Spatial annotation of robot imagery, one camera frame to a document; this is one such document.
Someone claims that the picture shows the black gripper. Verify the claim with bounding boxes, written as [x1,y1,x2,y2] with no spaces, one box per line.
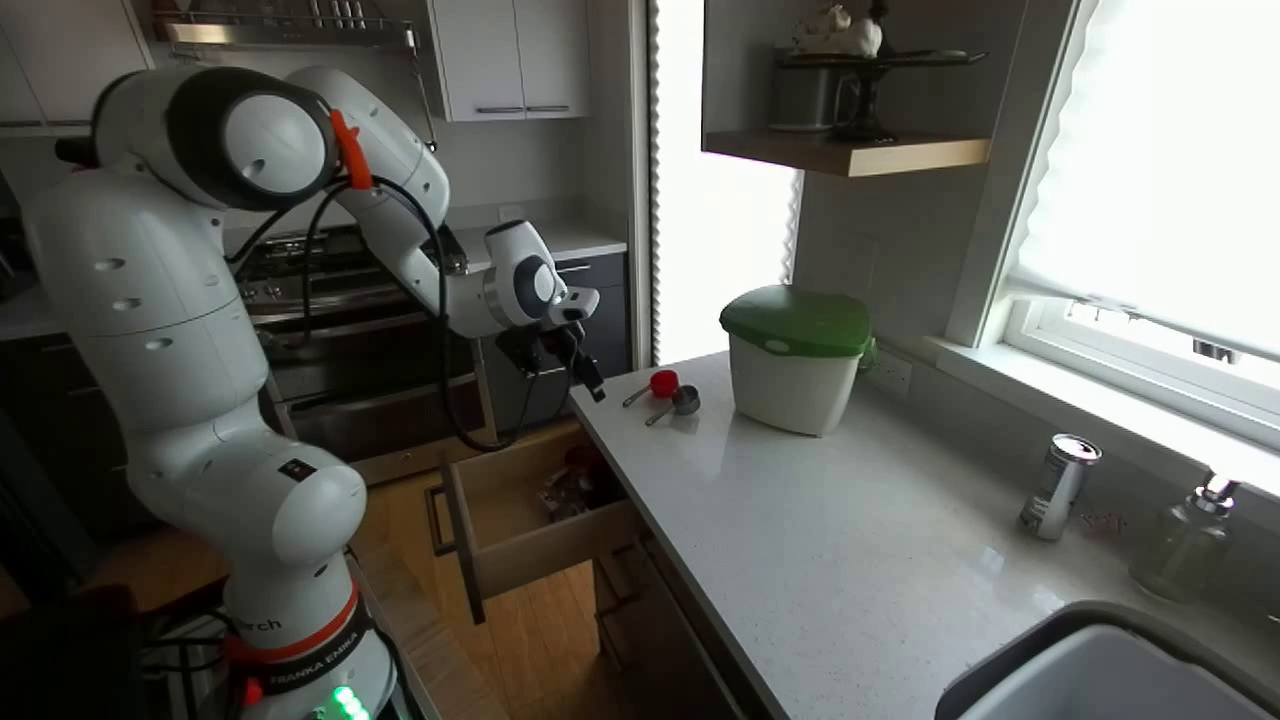
[493,317,611,397]

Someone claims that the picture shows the pink and silver measuring spoon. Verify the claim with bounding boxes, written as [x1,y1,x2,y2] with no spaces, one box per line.
[614,366,684,412]

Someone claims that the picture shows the dark lower kitchen cabinets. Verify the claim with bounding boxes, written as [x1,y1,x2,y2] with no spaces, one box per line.
[0,252,633,534]

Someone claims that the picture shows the grey measuring spoon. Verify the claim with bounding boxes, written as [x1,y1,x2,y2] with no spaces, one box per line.
[640,382,702,433]

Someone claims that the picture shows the wooden kitchen drawer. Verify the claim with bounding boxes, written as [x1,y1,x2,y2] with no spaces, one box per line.
[422,414,652,626]

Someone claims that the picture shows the glass door with blind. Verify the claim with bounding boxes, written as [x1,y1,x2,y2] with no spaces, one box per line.
[645,0,804,372]

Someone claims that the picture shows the white bin with green lid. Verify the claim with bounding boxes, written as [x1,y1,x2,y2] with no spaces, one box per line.
[715,278,881,439]

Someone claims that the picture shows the steel oven range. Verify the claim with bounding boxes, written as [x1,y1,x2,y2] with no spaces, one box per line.
[232,225,493,465]

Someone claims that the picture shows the white upper cabinet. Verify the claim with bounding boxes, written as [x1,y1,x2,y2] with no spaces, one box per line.
[419,0,592,129]

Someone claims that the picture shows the black tiered stand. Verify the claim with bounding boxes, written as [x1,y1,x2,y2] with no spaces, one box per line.
[771,43,988,147]

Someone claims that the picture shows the white teapot figure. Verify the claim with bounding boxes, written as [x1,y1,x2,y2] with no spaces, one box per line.
[793,0,891,61]

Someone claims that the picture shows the steel range hood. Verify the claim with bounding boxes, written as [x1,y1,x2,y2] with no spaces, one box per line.
[142,0,433,54]

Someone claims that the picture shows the chrome cylinder fixture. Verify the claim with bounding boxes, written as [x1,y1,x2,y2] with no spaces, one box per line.
[1016,427,1108,544]

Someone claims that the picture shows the white sink basin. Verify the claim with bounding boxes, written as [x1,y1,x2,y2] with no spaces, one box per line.
[931,595,1280,720]

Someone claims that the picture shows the white pleated window blind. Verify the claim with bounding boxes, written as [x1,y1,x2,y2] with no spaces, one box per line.
[1016,0,1280,357]

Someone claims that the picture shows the glass soap pump dispenser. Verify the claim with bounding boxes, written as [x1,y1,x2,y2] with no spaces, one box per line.
[1130,470,1245,604]

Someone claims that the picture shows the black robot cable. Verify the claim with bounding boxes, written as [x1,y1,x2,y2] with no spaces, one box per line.
[224,175,535,455]

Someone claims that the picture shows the wooden wall shelf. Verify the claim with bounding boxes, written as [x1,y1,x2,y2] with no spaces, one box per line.
[695,125,995,181]

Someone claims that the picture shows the white window frame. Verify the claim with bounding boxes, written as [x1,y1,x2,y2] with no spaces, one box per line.
[934,0,1280,452]

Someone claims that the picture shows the white upper cabinets with handles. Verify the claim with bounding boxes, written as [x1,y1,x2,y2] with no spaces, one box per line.
[0,0,171,134]

